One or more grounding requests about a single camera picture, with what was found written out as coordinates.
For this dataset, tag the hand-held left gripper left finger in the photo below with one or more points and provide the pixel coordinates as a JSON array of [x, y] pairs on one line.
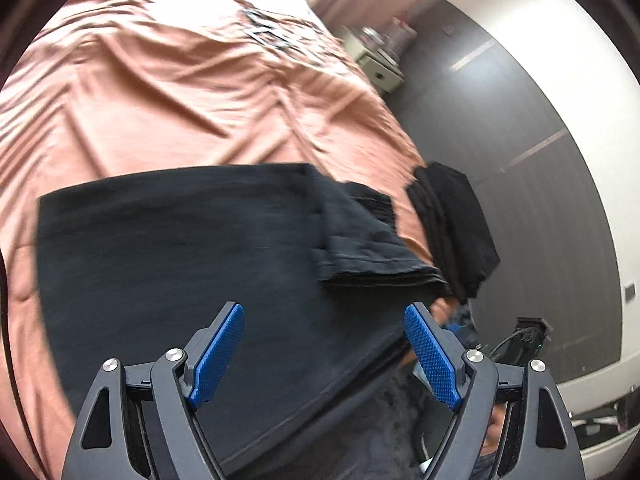
[[220, 355]]

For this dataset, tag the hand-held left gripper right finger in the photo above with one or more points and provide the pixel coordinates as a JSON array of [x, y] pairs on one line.
[[432, 355]]

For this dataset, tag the black jeans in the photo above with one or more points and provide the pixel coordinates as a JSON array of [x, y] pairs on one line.
[[175, 260]]

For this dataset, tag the person's right forearm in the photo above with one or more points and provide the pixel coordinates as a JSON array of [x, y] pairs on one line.
[[495, 425]]

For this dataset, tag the person's grey patterned trousers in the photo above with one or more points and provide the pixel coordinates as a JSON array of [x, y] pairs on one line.
[[375, 435]]

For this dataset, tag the dark grey wardrobe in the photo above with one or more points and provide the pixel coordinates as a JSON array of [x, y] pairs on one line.
[[525, 210]]

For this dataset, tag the stack of folded black clothes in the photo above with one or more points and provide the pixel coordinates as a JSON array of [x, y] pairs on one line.
[[450, 225]]

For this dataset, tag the orange blanket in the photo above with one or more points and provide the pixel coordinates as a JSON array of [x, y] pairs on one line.
[[150, 85]]

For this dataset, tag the cream nightstand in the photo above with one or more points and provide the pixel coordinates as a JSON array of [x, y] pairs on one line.
[[380, 67]]

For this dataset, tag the grey wall switch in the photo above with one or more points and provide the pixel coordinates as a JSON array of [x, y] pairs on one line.
[[631, 292]]

